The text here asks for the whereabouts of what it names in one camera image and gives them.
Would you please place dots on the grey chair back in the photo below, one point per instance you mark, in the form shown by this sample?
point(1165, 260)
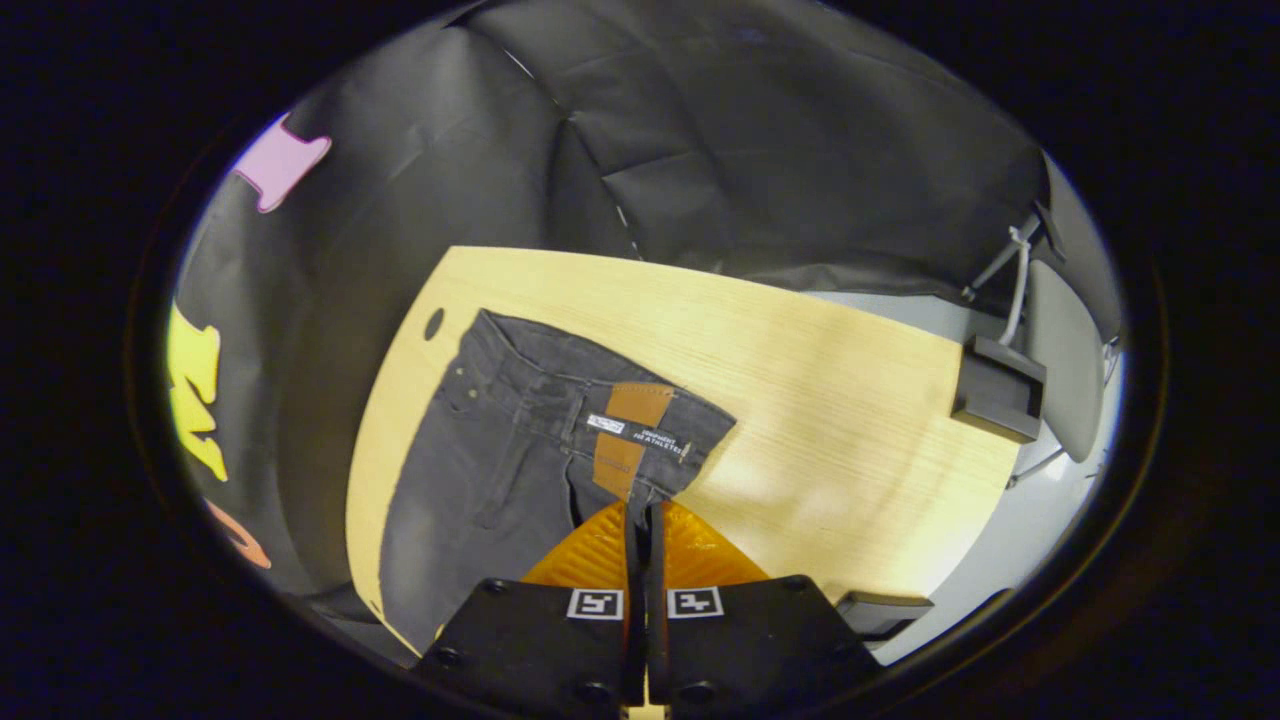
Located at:
point(1065, 370)

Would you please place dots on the black table bracket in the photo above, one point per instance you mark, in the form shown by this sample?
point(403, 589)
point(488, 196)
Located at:
point(880, 612)

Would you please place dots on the dark grey jeans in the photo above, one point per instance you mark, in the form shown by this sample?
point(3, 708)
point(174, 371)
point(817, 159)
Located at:
point(480, 480)

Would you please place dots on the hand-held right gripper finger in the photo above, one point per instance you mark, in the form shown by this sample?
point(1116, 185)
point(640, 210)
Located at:
point(634, 640)
point(657, 640)

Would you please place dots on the black backdrop cloth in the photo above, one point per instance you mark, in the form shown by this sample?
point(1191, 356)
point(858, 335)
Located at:
point(700, 130)

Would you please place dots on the black clamp block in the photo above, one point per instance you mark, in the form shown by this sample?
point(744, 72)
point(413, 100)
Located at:
point(998, 390)

